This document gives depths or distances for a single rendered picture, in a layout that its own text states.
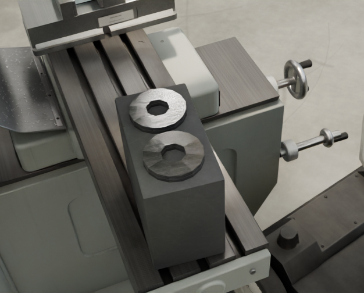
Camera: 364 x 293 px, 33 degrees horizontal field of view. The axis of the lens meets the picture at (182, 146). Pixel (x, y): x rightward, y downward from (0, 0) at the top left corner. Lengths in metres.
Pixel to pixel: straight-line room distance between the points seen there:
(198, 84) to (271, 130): 0.27
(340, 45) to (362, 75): 0.23
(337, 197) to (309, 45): 1.50
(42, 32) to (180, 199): 0.67
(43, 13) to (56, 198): 0.44
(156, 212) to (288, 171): 1.54
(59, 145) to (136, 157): 0.52
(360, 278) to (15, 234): 0.83
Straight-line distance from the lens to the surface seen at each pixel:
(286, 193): 2.31
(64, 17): 1.40
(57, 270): 1.74
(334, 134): 1.77
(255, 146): 1.63
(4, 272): 1.66
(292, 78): 1.75
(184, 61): 1.52
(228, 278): 1.02
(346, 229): 1.51
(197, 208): 0.89
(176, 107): 0.94
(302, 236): 1.45
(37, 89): 1.44
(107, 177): 1.12
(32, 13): 1.45
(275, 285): 1.41
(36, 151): 1.39
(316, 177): 2.38
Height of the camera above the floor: 1.80
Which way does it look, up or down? 47 degrees down
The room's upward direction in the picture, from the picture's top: 5 degrees counter-clockwise
